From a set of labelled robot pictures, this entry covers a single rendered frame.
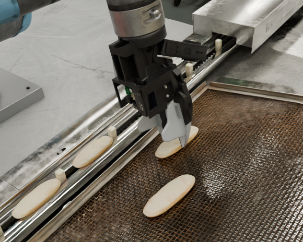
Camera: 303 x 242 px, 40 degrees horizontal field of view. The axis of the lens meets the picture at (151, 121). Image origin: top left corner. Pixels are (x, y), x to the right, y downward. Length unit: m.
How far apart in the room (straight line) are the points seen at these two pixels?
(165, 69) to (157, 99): 0.05
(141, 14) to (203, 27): 0.57
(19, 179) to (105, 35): 0.64
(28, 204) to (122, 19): 0.35
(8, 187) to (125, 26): 0.36
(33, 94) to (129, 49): 0.48
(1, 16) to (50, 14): 0.93
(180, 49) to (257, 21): 0.47
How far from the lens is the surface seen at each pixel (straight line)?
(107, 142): 0.81
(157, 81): 0.60
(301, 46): 1.20
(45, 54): 1.24
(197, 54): 0.68
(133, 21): 0.57
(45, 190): 0.74
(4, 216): 0.74
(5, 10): 0.57
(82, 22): 1.39
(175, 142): 0.71
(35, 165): 0.79
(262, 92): 0.82
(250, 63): 1.10
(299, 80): 1.04
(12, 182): 0.78
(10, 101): 1.01
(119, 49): 0.58
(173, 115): 0.65
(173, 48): 0.63
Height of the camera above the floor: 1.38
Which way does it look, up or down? 38 degrees down
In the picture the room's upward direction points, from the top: 6 degrees counter-clockwise
